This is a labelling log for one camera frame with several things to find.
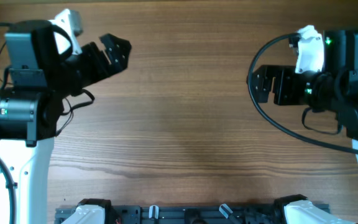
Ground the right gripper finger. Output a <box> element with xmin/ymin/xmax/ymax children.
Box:
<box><xmin>247</xmin><ymin>65</ymin><xmax>275</xmax><ymax>86</ymax></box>
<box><xmin>251</xmin><ymin>82</ymin><xmax>272</xmax><ymax>103</ymax></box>

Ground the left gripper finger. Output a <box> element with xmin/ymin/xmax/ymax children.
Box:
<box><xmin>99</xmin><ymin>34</ymin><xmax>132</xmax><ymax>62</ymax></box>
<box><xmin>106</xmin><ymin>46</ymin><xmax>128</xmax><ymax>76</ymax></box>

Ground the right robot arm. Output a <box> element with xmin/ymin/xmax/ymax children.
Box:
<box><xmin>247</xmin><ymin>25</ymin><xmax>358</xmax><ymax>164</ymax></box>

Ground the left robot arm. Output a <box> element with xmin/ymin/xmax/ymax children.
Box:
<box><xmin>0</xmin><ymin>20</ymin><xmax>132</xmax><ymax>223</ymax></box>

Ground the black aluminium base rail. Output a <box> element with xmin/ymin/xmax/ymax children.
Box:
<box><xmin>54</xmin><ymin>198</ymin><xmax>332</xmax><ymax>224</ymax></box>

